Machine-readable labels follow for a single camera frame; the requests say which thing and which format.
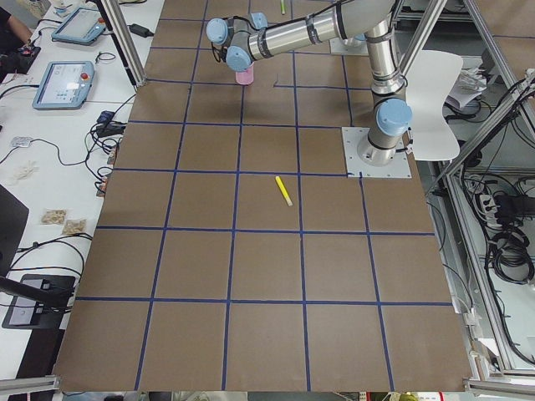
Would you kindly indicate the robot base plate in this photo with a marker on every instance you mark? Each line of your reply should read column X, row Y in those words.
column 363, row 160

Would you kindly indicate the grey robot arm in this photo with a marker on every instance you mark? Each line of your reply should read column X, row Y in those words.
column 240, row 41

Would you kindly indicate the blue teach pendant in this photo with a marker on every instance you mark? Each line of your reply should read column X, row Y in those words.
column 65, row 85
column 83, row 26

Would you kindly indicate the white plastic chair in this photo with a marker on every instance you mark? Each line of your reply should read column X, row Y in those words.
column 430, row 80

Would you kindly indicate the black power adapter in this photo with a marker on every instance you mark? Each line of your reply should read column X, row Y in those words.
column 141, row 31

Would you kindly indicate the yellow pen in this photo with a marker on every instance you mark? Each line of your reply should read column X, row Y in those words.
column 283, row 190

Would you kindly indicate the aluminium frame post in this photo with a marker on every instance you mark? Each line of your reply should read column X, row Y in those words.
column 120, row 33

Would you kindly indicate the pink mesh pen cup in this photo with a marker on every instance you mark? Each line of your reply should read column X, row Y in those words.
column 245, row 77

